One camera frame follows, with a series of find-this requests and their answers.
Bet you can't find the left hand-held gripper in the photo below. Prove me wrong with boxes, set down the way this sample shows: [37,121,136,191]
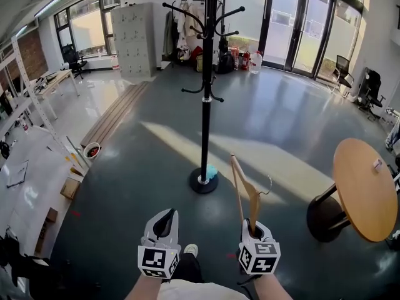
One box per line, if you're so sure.
[137,208,183,280]

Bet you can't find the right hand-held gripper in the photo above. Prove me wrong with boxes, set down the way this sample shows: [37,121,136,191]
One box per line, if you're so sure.
[237,218,281,276]

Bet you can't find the wooden hanger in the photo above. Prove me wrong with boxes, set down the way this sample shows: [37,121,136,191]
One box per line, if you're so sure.
[230,152,273,231]

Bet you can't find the black coat rack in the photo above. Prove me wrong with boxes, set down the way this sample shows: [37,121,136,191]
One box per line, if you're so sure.
[161,0,246,195]

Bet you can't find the person's left forearm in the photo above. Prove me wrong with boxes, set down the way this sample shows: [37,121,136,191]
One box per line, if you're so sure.
[124,272,167,300]

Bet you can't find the person's right forearm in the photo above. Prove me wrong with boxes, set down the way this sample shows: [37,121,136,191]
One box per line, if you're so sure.
[252,272,294,300]

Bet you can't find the white metal shelf rack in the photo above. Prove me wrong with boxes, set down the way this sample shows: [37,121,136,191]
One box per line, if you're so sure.
[0,36,92,176]

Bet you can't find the garment rack with clothes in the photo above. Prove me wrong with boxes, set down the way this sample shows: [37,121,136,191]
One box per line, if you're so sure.
[162,0,226,66]

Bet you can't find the person's white shoe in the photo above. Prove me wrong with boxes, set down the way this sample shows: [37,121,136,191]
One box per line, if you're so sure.
[183,243,200,258]

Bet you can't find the person's black trousers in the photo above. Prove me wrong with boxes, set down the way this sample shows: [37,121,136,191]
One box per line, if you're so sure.
[162,252,204,284]

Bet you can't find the white bowl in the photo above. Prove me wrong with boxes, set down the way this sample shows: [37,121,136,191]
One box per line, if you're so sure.
[82,142,101,161]

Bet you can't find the round wooden table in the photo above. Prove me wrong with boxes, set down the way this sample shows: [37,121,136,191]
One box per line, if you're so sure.
[306,137,399,243]

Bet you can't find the flat cardboard box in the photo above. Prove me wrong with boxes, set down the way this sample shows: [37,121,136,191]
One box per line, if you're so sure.
[34,220,48,256]

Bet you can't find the wooden slat bench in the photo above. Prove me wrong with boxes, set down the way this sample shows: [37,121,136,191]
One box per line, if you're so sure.
[80,81,151,150]

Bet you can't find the black bag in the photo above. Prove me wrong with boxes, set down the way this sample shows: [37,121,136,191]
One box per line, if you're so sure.
[0,229,67,300]

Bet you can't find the clipboard with paper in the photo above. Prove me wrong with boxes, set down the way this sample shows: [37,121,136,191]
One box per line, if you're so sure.
[6,160,30,189]

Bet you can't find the clear water jug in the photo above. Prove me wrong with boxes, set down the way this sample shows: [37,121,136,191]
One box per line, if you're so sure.
[248,51,264,75]

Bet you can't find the black backpack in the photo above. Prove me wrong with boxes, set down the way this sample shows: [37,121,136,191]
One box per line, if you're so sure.
[215,51,236,75]

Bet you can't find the black mesh chair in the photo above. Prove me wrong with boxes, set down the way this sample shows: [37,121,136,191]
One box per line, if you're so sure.
[331,54,356,98]

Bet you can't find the black office chair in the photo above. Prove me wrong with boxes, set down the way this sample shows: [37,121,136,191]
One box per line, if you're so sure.
[61,44,89,81]
[356,67,387,122]

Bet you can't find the wooden desk with white legs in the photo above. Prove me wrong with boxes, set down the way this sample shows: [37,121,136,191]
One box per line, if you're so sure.
[34,69,81,120]

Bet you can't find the grey metal locker cabinet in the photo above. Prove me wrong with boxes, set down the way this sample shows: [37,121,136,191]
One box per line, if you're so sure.
[110,2,158,79]

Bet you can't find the glass double door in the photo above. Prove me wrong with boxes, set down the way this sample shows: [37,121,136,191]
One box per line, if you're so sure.
[259,0,339,78]

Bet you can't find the black framed window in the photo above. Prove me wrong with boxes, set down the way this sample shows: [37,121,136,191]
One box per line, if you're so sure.
[54,0,121,59]

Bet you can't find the long ceiling light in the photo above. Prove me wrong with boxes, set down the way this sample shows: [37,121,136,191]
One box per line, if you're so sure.
[13,24,29,39]
[34,0,70,19]

